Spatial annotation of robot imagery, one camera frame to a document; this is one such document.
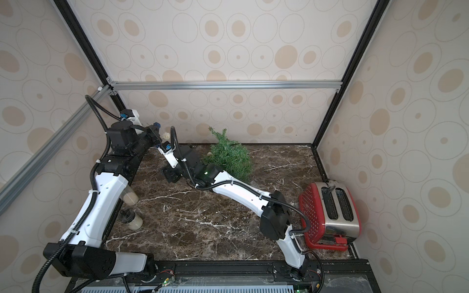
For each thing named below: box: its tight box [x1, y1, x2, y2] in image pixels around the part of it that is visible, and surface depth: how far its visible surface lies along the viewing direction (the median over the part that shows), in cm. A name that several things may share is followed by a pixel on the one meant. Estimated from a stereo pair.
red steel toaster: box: [299, 180, 362, 252], surface depth 75 cm
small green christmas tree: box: [201, 126, 255, 182], surface depth 75 cm
